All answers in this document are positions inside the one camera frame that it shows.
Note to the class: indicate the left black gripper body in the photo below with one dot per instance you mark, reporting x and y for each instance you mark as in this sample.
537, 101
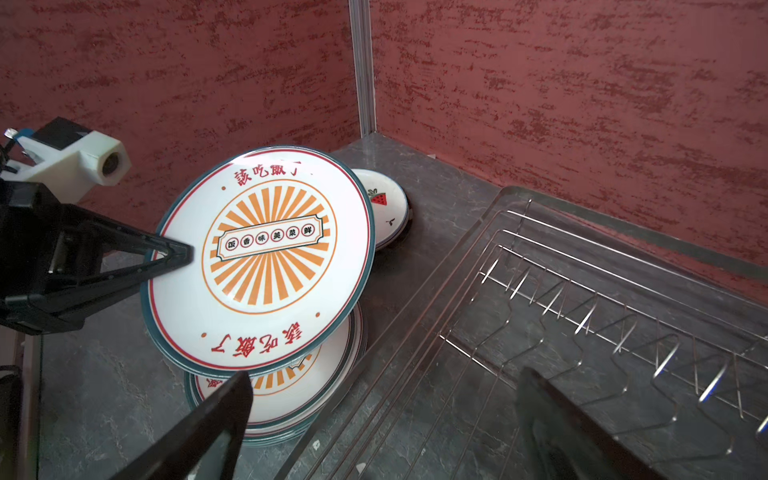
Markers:
30, 224

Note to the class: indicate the sunburst green rim plate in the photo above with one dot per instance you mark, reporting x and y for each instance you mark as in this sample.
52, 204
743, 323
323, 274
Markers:
283, 242

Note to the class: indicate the metal wire dish rack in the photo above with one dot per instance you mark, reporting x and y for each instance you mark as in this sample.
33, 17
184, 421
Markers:
649, 335

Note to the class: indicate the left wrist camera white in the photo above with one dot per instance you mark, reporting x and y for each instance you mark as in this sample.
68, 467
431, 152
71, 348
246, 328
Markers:
66, 157

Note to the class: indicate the left corner aluminium profile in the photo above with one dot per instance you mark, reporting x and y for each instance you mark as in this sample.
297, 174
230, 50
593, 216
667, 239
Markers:
362, 47

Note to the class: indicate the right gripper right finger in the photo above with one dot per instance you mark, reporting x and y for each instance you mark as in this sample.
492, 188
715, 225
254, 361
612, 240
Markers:
563, 442

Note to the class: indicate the watermelon pattern plate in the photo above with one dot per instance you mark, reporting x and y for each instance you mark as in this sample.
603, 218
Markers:
388, 201

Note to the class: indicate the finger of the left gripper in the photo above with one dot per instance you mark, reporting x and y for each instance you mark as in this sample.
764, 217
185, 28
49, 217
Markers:
59, 303
85, 237

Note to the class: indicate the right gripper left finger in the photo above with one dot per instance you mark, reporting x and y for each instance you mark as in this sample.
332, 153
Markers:
205, 444

